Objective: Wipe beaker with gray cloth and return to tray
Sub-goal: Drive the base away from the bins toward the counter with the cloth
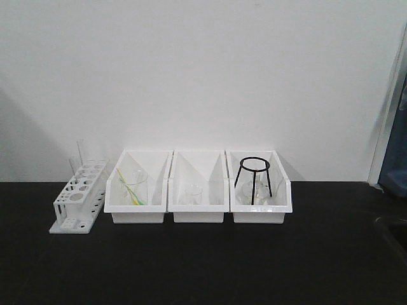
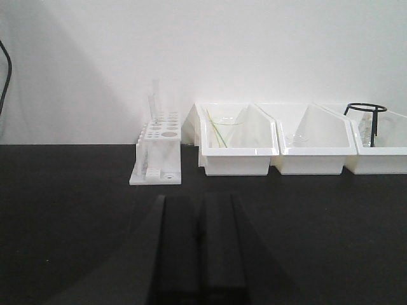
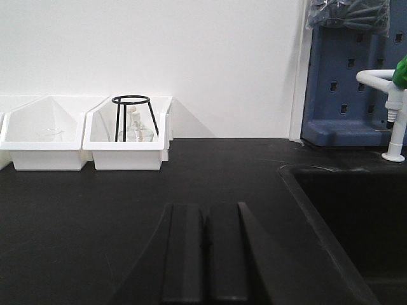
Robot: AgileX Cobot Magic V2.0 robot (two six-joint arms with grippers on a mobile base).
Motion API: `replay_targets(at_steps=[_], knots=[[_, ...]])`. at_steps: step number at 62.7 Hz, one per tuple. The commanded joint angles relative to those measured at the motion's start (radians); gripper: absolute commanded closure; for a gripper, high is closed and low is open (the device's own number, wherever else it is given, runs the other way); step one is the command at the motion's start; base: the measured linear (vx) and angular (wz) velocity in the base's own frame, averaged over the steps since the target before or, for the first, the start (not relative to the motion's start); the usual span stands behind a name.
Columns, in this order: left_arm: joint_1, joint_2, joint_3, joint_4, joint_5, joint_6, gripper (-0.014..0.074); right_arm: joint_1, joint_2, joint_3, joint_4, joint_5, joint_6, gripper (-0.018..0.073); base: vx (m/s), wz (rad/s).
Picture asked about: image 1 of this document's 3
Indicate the small glass beaker in bin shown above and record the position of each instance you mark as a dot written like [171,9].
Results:
[193,195]

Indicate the tilted glass beaker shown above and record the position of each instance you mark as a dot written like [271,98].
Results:
[138,182]

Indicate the middle white plastic bin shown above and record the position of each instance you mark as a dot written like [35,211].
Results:
[208,170]

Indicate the white plastic bin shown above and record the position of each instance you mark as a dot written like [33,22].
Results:
[277,207]
[208,170]
[157,165]

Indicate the black metal tripod stand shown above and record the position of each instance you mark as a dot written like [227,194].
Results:
[248,168]

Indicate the right white plastic bin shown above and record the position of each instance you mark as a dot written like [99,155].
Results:
[277,207]

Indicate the glass conical flask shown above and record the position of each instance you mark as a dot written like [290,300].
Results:
[255,192]

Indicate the left white plastic bin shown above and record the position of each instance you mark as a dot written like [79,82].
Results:
[157,165]

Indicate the yellow green stirring rod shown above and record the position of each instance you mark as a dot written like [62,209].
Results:
[133,196]

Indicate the tall glass test tube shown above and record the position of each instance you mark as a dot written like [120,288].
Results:
[80,150]

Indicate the short glass test tube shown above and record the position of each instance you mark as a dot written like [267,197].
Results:
[72,163]

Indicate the white test tube rack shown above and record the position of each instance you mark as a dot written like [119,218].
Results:
[82,198]

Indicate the blue cabinet at right edge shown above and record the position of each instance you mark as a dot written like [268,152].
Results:
[393,173]

